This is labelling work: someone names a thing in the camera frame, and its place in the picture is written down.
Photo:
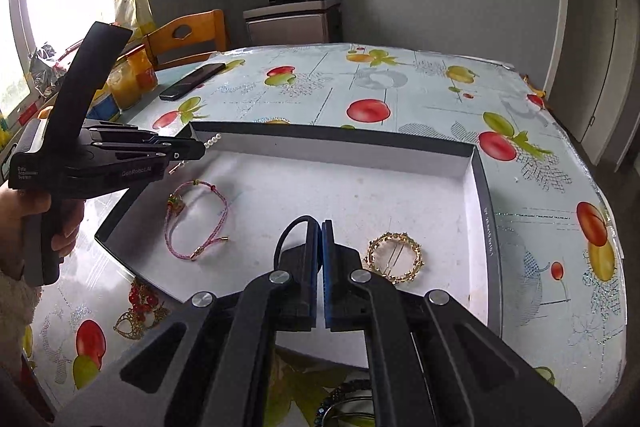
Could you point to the yellow plastic bag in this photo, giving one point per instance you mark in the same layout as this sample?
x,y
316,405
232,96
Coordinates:
x,y
134,7

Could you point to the red bead gold ornament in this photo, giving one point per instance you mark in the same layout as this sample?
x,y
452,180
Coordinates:
x,y
140,302

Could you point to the gold round hair clip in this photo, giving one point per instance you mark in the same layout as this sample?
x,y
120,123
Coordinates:
x,y
395,237

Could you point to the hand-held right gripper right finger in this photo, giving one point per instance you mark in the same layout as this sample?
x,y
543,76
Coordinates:
x,y
328,277

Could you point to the person's left hand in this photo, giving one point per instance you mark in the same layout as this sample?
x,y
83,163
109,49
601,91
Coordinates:
x,y
32,212

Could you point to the blue and yellow box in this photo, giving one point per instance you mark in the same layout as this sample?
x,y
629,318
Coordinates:
x,y
105,107

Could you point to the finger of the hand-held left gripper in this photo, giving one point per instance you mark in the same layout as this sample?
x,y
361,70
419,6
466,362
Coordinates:
x,y
180,153
145,136

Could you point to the wooden chair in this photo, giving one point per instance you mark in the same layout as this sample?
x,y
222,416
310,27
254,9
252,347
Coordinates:
x,y
200,29

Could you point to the white door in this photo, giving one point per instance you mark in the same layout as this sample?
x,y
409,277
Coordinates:
x,y
612,57

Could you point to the white shallow box tray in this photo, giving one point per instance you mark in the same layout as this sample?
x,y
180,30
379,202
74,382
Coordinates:
x,y
325,177

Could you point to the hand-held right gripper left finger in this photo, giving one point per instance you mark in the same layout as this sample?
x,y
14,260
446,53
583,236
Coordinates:
x,y
311,274

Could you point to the black smartphone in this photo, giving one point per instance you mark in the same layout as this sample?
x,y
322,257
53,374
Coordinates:
x,y
192,82

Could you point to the person's left forearm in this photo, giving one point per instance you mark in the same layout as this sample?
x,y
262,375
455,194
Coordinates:
x,y
12,312

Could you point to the fruit print tablecloth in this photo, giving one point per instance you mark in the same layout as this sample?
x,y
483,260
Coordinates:
x,y
425,82

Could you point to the orange fruit jar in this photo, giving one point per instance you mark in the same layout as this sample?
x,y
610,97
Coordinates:
x,y
142,69
122,89

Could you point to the crumpled foil bag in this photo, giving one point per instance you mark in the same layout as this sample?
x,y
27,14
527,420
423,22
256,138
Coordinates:
x,y
46,59

